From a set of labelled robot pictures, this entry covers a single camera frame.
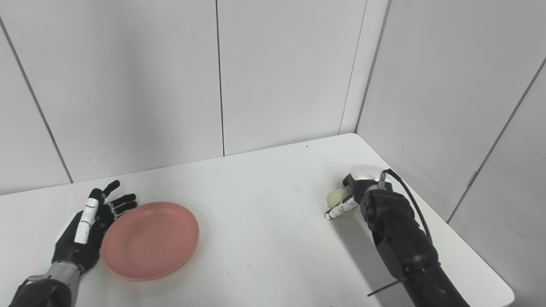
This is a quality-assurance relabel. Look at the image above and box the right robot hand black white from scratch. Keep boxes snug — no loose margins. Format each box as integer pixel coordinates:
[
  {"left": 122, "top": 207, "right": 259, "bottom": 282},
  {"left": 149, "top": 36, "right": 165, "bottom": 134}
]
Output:
[{"left": 324, "top": 165, "right": 394, "bottom": 221}]

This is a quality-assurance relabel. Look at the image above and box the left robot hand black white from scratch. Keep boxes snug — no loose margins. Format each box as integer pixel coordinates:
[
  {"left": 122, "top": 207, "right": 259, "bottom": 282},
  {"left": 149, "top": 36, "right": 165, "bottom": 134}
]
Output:
[{"left": 51, "top": 180, "right": 138, "bottom": 276}]

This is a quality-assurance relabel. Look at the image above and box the cream steamed bun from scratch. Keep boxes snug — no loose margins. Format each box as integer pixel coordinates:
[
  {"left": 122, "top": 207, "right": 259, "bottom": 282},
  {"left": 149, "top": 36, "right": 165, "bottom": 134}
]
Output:
[{"left": 326, "top": 188, "right": 360, "bottom": 219}]

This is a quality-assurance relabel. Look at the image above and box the pink round plate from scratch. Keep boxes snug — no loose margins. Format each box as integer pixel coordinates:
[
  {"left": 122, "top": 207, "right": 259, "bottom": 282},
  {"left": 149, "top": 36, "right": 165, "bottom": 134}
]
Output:
[{"left": 101, "top": 202, "right": 200, "bottom": 281}]

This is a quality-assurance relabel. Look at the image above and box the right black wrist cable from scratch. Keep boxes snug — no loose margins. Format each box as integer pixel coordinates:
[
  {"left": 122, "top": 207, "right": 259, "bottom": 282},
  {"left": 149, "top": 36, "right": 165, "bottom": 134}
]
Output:
[{"left": 377, "top": 169, "right": 432, "bottom": 239}]

